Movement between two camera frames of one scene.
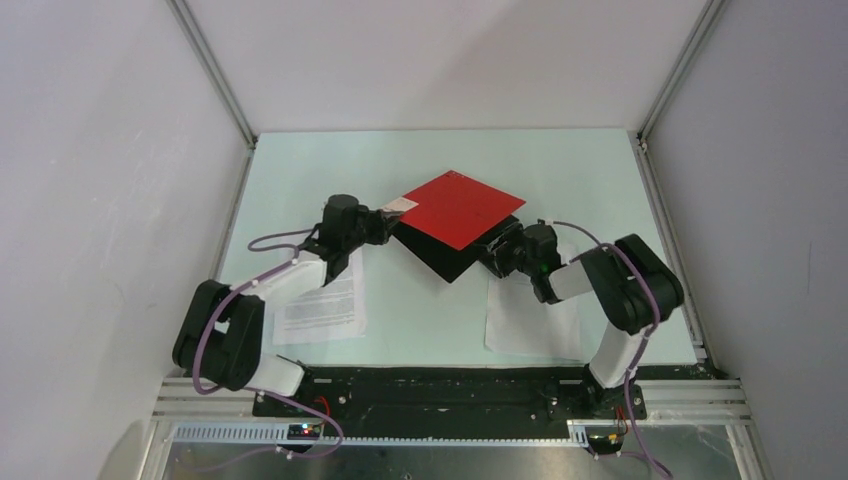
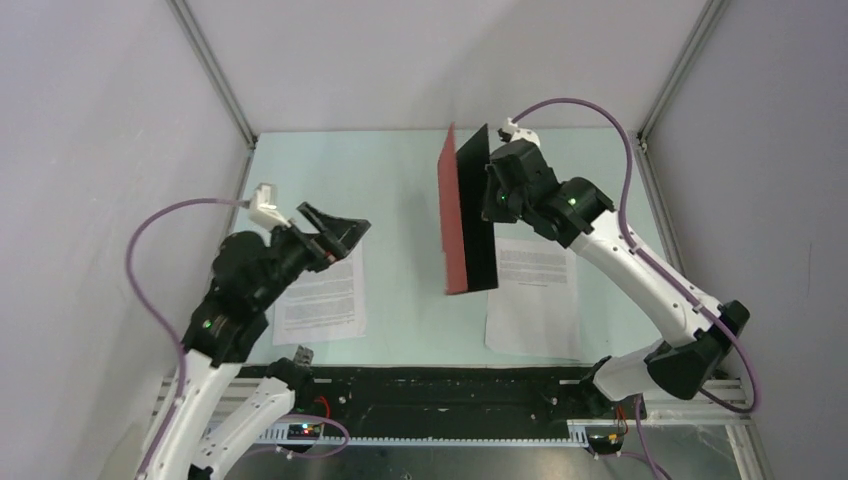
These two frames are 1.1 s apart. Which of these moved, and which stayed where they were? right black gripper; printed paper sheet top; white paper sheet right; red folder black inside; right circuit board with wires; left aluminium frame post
Moved: right black gripper; red folder black inside
Stayed: white paper sheet right; printed paper sheet top; right circuit board with wires; left aluminium frame post
